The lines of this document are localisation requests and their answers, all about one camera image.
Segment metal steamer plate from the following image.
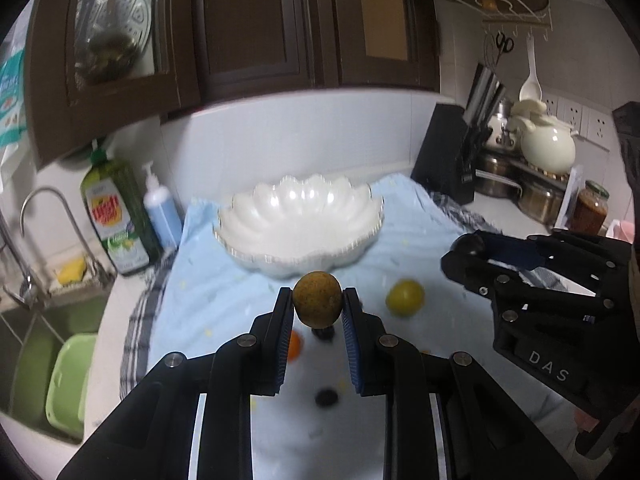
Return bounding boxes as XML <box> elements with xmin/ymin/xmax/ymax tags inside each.
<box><xmin>74</xmin><ymin>0</ymin><xmax>152</xmax><ymax>89</ymax></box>

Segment black scissors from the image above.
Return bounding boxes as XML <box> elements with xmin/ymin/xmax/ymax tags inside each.
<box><xmin>495</xmin><ymin>32</ymin><xmax>514</xmax><ymax>66</ymax></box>

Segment stainless steel pots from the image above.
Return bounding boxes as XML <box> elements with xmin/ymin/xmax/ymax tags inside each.
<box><xmin>475</xmin><ymin>98</ymin><xmax>570</xmax><ymax>226</ymax></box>

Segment yellow-green round fruit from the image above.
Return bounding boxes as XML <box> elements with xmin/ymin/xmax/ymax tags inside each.
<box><xmin>385</xmin><ymin>280</ymin><xmax>425</xmax><ymax>318</ymax></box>

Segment checkered dish cloth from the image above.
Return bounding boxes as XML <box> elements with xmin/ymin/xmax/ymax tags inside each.
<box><xmin>119</xmin><ymin>249</ymin><xmax>177</xmax><ymax>400</ymax></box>

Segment cream ceramic teapot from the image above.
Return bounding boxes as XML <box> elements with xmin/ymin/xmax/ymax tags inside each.
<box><xmin>508</xmin><ymin>99</ymin><xmax>577</xmax><ymax>176</ymax></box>

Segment brown round longan fruit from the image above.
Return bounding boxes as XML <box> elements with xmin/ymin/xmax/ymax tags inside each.
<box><xmin>293</xmin><ymin>271</ymin><xmax>342</xmax><ymax>328</ymax></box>

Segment green plastic basin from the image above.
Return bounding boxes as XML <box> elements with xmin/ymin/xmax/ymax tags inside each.
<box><xmin>44</xmin><ymin>333</ymin><xmax>98</xmax><ymax>440</ymax></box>

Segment teal plastic package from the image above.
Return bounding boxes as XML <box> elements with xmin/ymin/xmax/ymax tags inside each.
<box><xmin>0</xmin><ymin>49</ymin><xmax>27</xmax><ymax>148</ymax></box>

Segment dark wooden cabinet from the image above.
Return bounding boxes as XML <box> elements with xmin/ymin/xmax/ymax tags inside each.
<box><xmin>24</xmin><ymin>0</ymin><xmax>439</xmax><ymax>168</ymax></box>

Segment orange kumquat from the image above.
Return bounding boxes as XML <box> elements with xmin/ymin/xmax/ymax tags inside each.
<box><xmin>288</xmin><ymin>330</ymin><xmax>304</xmax><ymax>362</ymax></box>

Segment yellow sponge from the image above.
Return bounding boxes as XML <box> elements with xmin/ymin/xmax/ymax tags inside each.
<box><xmin>56</xmin><ymin>257</ymin><xmax>87</xmax><ymax>286</ymax></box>

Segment black knife block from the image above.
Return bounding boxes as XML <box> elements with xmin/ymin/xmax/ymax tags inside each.
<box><xmin>410</xmin><ymin>63</ymin><xmax>508</xmax><ymax>206</ymax></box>

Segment wall power sockets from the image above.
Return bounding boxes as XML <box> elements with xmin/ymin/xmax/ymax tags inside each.
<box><xmin>542</xmin><ymin>90</ymin><xmax>615</xmax><ymax>152</ymax></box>

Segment blue pump soap bottle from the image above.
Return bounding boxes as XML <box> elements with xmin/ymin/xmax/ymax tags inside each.
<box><xmin>142</xmin><ymin>162</ymin><xmax>182</xmax><ymax>252</ymax></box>

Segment white hanging spoon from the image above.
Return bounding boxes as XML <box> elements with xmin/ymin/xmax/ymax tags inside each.
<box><xmin>518</xmin><ymin>32</ymin><xmax>542</xmax><ymax>101</ymax></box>

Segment dark purple grape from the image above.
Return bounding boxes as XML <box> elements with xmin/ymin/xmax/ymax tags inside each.
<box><xmin>314</xmin><ymin>388</ymin><xmax>340</xmax><ymax>408</ymax></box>

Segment white scalloped bowl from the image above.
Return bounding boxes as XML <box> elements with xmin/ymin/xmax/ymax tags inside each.
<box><xmin>214</xmin><ymin>174</ymin><xmax>385</xmax><ymax>278</ymax></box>

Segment person's right hand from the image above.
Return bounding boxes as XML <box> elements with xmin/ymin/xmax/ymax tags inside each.
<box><xmin>574</xmin><ymin>408</ymin><xmax>599</xmax><ymax>432</ymax></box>

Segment green dish soap bottle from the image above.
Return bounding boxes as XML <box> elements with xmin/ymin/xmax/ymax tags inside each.
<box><xmin>80</xmin><ymin>148</ymin><xmax>162</xmax><ymax>276</ymax></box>

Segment glass jar of sauce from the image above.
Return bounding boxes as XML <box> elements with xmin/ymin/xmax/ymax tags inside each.
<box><xmin>570</xmin><ymin>180</ymin><xmax>610</xmax><ymax>235</ymax></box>

